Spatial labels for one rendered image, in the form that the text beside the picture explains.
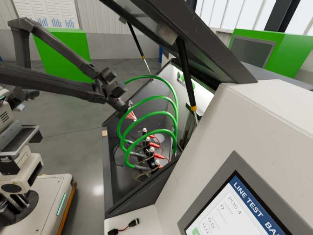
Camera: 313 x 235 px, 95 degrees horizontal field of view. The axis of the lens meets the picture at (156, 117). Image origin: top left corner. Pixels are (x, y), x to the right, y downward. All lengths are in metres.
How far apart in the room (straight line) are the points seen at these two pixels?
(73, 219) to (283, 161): 1.80
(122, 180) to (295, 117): 0.88
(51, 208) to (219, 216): 1.47
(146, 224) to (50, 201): 1.16
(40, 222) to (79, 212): 0.37
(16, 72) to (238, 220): 0.69
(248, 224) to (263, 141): 0.16
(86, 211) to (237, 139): 1.72
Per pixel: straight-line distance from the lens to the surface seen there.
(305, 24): 4.64
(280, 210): 0.35
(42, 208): 1.74
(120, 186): 0.98
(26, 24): 1.08
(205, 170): 0.44
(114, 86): 0.69
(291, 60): 3.48
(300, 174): 0.32
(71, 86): 0.64
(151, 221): 0.74
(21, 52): 1.15
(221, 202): 0.42
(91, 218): 1.86
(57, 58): 3.98
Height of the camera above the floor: 1.68
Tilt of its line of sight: 35 degrees down
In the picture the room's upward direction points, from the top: 5 degrees clockwise
